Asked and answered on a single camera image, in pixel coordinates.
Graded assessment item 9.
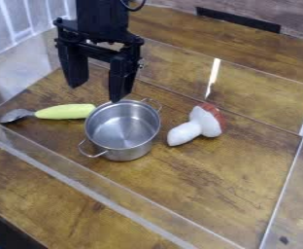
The black wall slot strip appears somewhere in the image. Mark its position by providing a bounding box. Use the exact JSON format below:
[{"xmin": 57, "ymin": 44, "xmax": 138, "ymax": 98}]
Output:
[{"xmin": 195, "ymin": 7, "xmax": 281, "ymax": 33}]

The white red toy mushroom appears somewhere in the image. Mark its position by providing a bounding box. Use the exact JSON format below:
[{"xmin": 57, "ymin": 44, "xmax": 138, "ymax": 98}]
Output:
[{"xmin": 167, "ymin": 103, "xmax": 226, "ymax": 146}]

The small steel pot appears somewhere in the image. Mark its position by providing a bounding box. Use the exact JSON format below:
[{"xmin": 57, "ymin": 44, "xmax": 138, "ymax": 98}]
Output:
[{"xmin": 77, "ymin": 98, "xmax": 162, "ymax": 161}]

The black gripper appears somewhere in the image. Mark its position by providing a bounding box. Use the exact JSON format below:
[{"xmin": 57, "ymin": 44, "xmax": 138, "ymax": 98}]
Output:
[{"xmin": 53, "ymin": 0, "xmax": 145, "ymax": 103}]

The green handled metal spoon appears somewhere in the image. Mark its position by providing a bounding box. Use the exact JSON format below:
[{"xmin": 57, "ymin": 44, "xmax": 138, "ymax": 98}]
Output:
[{"xmin": 0, "ymin": 104, "xmax": 96, "ymax": 124}]

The black cable loop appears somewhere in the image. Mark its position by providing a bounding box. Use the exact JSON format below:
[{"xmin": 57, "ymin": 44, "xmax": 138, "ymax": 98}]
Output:
[{"xmin": 119, "ymin": 0, "xmax": 147, "ymax": 12}]

